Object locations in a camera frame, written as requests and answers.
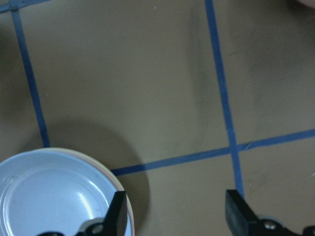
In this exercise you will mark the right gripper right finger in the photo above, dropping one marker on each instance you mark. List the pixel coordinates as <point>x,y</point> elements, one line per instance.
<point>242,221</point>

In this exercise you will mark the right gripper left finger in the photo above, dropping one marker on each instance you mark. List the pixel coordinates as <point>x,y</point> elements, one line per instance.
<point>113,223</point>

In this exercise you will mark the blue plate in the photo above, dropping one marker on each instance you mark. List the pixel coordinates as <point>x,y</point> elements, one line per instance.
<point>44,190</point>

